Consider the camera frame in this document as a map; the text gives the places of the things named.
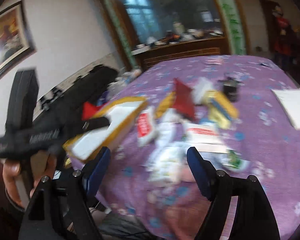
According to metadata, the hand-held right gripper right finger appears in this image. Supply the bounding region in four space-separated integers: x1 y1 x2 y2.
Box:
187 147 280 240

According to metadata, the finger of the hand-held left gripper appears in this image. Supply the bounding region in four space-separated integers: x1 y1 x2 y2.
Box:
62 116 111 142

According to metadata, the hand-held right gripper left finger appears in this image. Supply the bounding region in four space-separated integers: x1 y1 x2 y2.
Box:
18 147 111 240

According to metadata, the yellow cardboard box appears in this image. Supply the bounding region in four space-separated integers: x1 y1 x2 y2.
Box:
62 96 148 162

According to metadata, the person's left hand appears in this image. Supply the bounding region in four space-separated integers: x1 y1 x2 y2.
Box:
2 152 54 207

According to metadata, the red bag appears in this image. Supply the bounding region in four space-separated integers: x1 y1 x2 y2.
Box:
81 102 101 121

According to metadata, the white red striped packet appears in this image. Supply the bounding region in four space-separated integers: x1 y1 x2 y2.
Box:
185 122 227 153

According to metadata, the long black bag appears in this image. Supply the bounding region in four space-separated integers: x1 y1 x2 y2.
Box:
32 64 119 130

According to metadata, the red and white packet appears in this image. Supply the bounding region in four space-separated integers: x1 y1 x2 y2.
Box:
137 109 157 147

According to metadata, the clear plastic bag of bottles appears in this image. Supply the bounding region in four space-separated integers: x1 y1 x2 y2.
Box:
107 69 143 92

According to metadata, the purple floral blanket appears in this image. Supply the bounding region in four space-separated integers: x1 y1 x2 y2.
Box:
70 55 300 240

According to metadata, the yellow packet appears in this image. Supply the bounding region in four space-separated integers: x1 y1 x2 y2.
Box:
207 90 238 128

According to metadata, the orange packet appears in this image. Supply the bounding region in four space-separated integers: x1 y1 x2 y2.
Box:
155 92 177 119

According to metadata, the plain white packet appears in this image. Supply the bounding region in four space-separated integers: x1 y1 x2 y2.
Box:
193 77 216 104

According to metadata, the small black object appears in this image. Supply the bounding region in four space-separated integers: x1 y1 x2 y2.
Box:
218 77 241 102

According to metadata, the framed picture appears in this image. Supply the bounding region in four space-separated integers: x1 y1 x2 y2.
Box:
0 0 37 88

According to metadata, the wooden cabinet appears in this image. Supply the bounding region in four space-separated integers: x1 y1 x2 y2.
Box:
132 36 228 72

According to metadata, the pink packet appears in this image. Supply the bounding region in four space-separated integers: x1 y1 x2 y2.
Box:
204 57 225 66

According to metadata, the white paper sheet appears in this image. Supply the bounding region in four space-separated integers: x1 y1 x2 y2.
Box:
272 87 300 131

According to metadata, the heap of assorted small clutter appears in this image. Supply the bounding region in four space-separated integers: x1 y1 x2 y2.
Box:
136 27 226 50

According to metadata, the wooden framed mirror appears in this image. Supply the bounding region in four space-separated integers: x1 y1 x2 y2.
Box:
97 0 247 63

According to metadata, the red dark wall hanging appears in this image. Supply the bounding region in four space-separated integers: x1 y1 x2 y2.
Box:
271 3 292 57

